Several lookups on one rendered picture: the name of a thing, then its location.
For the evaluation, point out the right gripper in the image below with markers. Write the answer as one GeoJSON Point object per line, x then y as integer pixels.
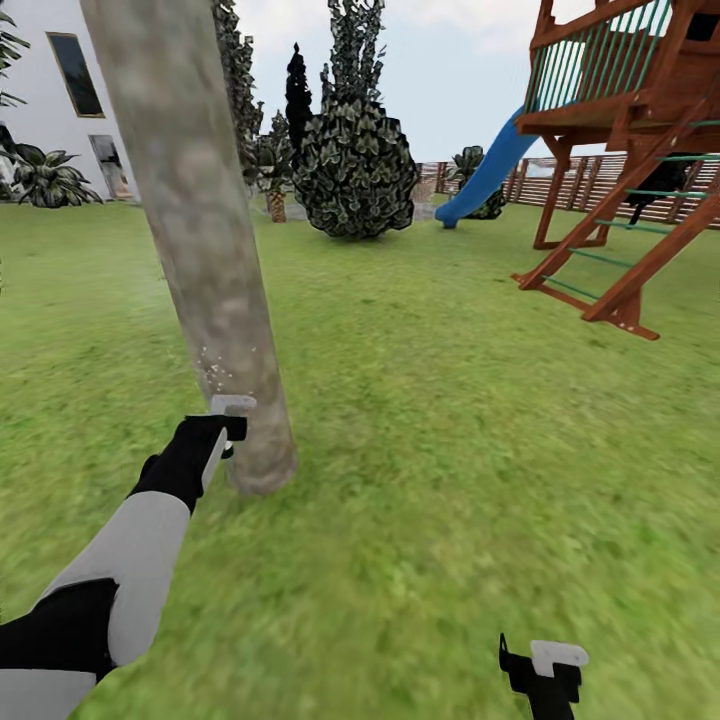
{"type": "Point", "coordinates": [562, 687]}

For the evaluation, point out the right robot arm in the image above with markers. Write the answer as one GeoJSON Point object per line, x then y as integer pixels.
{"type": "Point", "coordinates": [550, 679]}

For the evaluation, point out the garden chair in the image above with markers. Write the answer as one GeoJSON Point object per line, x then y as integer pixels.
{"type": "Point", "coordinates": [423, 193]}

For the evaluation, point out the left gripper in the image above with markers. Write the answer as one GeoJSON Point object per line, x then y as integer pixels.
{"type": "Point", "coordinates": [235, 425]}

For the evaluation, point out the fixed window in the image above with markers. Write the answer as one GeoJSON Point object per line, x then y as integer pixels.
{"type": "Point", "coordinates": [111, 167]}

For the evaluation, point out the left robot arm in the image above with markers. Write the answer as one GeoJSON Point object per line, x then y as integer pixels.
{"type": "Point", "coordinates": [103, 609]}

